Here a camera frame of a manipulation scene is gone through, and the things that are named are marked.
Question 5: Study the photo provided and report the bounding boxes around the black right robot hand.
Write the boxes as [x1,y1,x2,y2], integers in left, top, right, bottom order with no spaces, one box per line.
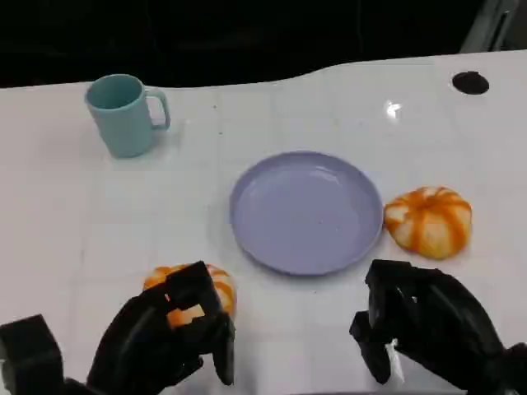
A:
[348,258,510,390]

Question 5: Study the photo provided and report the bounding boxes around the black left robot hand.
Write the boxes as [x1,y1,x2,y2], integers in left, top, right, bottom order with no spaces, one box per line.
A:
[86,260,236,395]

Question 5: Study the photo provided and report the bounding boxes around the orange white toy bread roll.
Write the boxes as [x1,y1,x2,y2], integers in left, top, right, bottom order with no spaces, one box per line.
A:
[142,263,238,330]
[383,185,473,260]

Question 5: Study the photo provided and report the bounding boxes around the lilac plate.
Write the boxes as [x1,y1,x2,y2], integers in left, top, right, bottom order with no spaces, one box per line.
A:
[229,151,385,277]

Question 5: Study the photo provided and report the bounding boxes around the pale green mug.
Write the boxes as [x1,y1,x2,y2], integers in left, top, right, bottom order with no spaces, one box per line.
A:
[84,73,172,160]

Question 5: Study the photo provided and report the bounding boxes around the black round table grommet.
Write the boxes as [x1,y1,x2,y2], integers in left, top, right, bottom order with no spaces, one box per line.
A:
[451,71,491,96]

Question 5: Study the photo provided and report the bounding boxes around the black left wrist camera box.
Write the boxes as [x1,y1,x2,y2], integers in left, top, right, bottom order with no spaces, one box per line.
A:
[0,314,65,395]

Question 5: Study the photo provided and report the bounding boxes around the grey metal frame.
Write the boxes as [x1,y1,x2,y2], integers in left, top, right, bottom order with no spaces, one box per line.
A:
[459,0,527,53]

